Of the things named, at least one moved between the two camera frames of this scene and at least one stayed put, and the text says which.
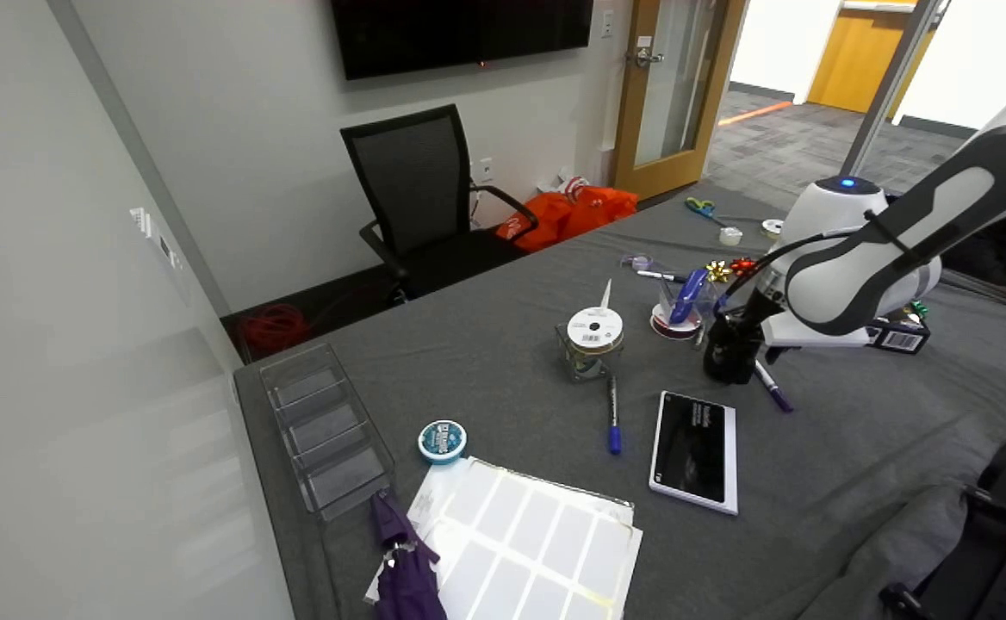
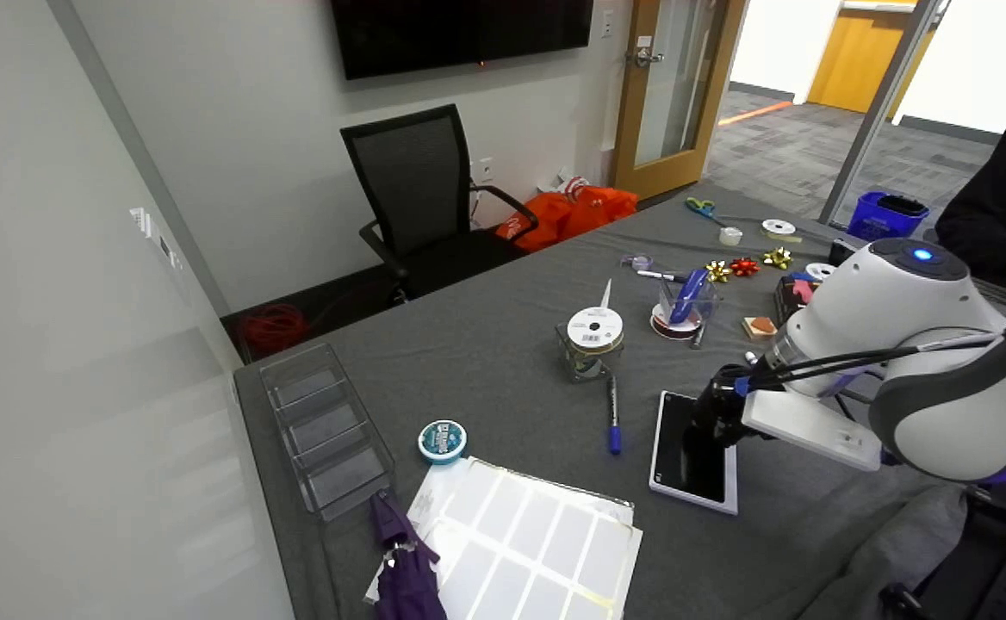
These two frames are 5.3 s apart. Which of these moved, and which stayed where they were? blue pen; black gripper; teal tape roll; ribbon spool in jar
Moved: black gripper
Stayed: ribbon spool in jar; blue pen; teal tape roll
